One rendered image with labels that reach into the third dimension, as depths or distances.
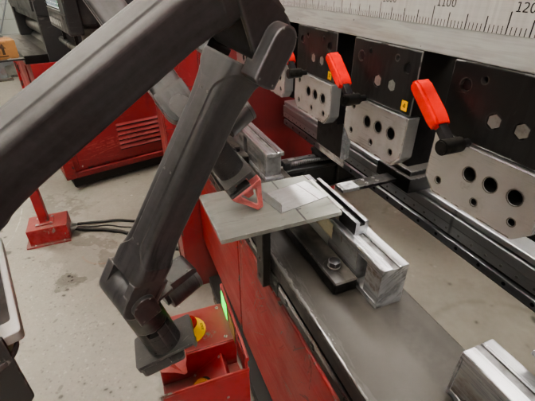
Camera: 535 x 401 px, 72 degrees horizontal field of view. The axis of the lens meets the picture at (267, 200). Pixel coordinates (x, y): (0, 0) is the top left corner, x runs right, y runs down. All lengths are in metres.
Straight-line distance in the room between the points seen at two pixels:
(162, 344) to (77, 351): 1.31
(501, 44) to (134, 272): 0.49
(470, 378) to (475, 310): 1.55
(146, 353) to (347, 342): 0.34
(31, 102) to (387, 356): 0.61
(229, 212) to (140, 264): 0.31
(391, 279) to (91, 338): 1.53
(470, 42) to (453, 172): 0.15
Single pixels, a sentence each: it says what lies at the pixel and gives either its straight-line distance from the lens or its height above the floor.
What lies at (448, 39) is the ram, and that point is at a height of 1.36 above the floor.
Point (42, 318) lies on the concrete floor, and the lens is 2.17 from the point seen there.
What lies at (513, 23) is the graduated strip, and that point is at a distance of 0.46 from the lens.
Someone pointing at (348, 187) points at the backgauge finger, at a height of 1.00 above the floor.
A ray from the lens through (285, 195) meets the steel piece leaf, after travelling 0.82.
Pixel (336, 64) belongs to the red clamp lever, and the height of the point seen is 1.30.
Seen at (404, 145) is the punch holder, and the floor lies 1.21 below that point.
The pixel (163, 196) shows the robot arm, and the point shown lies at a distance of 0.47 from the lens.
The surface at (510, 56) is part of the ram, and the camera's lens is 0.46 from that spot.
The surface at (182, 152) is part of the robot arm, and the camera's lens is 0.45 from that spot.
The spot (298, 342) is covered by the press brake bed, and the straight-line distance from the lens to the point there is 0.85.
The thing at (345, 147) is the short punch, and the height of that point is 1.13.
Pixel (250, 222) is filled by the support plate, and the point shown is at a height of 1.00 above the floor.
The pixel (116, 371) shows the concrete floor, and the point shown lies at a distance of 1.82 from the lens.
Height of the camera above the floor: 1.42
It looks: 31 degrees down
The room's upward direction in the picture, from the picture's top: straight up
